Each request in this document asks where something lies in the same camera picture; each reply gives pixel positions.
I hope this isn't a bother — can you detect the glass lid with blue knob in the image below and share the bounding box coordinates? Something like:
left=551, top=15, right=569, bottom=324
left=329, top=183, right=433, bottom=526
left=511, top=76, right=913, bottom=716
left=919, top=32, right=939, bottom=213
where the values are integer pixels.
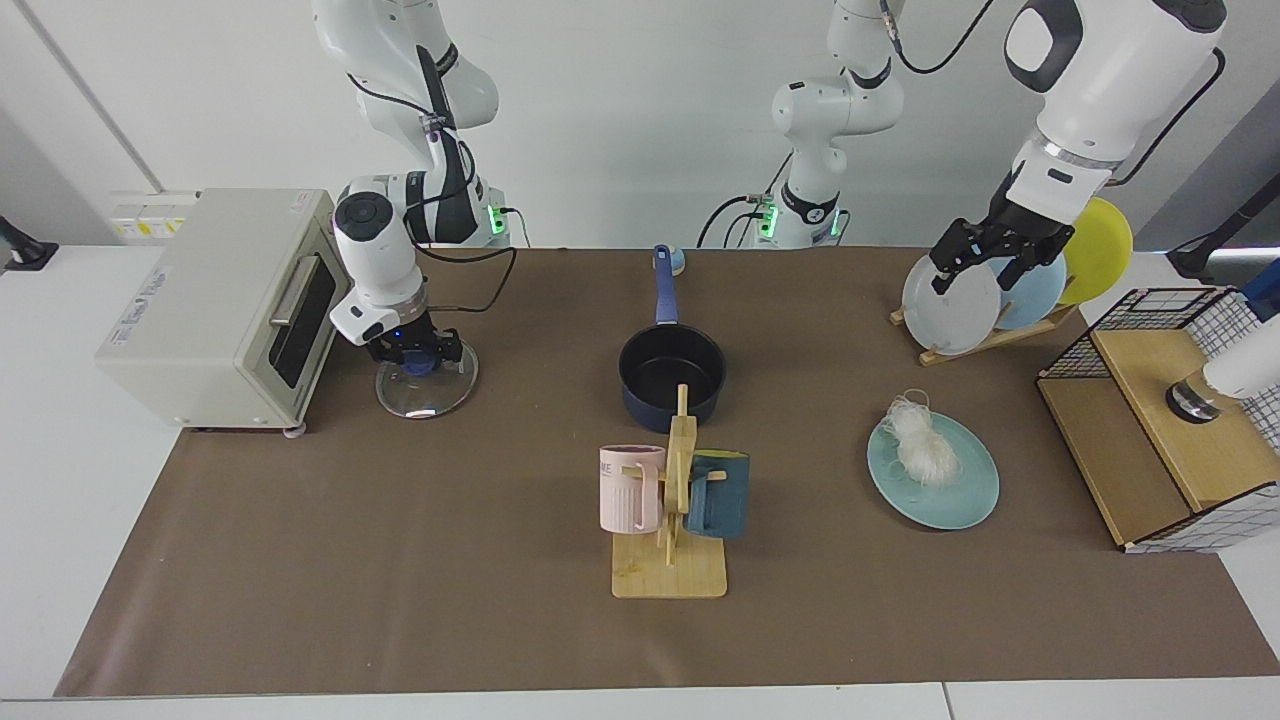
left=375, top=340, right=479, bottom=421

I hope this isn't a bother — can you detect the white vermicelli bundle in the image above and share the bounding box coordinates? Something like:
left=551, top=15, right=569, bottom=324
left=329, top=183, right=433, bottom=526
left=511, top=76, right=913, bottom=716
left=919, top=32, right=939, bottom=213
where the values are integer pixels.
left=885, top=390, right=963, bottom=488

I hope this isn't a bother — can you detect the light blue plate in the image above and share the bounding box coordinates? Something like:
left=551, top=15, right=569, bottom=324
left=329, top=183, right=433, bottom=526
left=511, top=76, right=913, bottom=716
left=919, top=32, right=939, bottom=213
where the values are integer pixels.
left=985, top=255, right=1068, bottom=332

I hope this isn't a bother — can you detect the wooden plate rack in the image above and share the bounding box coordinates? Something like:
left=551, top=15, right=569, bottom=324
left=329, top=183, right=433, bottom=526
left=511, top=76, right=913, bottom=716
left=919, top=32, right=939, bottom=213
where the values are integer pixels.
left=890, top=303, right=1079, bottom=367

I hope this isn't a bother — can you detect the yellow plate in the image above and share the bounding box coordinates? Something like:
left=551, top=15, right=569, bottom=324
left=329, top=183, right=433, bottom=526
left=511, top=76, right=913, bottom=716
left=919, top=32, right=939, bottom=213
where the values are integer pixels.
left=1058, top=197, right=1134, bottom=306

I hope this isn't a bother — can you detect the grey plate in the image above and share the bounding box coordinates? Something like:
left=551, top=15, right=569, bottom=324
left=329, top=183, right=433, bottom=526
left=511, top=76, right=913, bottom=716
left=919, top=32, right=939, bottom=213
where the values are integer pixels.
left=901, top=253, right=1004, bottom=357

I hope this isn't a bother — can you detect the teal green plate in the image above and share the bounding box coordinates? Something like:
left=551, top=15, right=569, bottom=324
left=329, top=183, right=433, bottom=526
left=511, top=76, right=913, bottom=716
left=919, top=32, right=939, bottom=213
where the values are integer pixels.
left=866, top=410, right=1000, bottom=531

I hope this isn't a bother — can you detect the black pole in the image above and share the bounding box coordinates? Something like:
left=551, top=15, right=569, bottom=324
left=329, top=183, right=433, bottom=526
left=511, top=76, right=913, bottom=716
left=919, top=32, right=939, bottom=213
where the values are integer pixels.
left=1165, top=180, right=1280, bottom=283

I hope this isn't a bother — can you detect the brown table cloth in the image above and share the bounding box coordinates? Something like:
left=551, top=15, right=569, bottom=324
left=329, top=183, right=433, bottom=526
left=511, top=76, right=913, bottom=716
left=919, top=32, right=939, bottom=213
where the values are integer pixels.
left=55, top=247, right=1280, bottom=698

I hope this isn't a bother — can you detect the pale toaster oven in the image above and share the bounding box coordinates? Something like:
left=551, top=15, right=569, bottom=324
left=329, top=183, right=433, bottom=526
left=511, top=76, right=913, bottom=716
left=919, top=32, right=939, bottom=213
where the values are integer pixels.
left=95, top=188, right=363, bottom=438

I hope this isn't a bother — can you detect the pink mug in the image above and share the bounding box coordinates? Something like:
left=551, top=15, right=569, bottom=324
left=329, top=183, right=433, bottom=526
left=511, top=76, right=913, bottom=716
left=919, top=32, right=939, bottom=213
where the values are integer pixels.
left=599, top=445, right=668, bottom=535

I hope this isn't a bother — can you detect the white cylinder with silver end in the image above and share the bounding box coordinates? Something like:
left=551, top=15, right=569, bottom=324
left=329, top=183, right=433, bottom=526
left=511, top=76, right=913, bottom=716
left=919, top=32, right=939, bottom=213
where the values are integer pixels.
left=1165, top=318, right=1280, bottom=425

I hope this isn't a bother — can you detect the dark blue mug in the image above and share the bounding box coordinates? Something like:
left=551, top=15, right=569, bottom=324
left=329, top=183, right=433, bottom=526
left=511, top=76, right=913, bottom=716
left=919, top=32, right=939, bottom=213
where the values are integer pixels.
left=684, top=452, right=751, bottom=541

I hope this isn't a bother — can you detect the wooden cup stand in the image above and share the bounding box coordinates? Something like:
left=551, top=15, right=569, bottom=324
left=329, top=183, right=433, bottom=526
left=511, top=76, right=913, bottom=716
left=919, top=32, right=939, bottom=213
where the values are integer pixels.
left=611, top=384, right=728, bottom=600

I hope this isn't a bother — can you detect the black stand foot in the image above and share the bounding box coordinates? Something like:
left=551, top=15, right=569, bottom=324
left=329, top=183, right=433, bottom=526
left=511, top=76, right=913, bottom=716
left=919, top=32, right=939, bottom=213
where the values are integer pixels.
left=0, top=215, right=58, bottom=272

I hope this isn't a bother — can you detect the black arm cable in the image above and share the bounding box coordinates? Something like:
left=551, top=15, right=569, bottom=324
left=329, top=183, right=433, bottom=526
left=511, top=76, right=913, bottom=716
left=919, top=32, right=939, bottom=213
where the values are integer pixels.
left=880, top=0, right=1227, bottom=188
left=415, top=205, right=521, bottom=316

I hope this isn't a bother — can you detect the wire basket with wooden floor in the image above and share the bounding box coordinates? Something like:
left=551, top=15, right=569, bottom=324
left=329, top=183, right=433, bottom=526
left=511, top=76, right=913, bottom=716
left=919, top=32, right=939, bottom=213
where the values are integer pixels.
left=1037, top=287, right=1280, bottom=554

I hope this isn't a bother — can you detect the black pot with blue handle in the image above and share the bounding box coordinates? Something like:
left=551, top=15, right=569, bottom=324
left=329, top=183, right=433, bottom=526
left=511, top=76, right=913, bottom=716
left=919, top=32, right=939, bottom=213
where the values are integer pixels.
left=618, top=247, right=728, bottom=435

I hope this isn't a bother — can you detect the black base cable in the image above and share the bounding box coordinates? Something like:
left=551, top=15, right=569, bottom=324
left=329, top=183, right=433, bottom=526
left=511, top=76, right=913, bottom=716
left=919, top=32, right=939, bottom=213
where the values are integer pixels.
left=697, top=193, right=773, bottom=249

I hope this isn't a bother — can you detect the white wall socket strip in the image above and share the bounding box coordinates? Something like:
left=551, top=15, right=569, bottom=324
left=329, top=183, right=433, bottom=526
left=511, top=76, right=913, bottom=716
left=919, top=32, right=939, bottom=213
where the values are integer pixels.
left=108, top=192, right=201, bottom=241

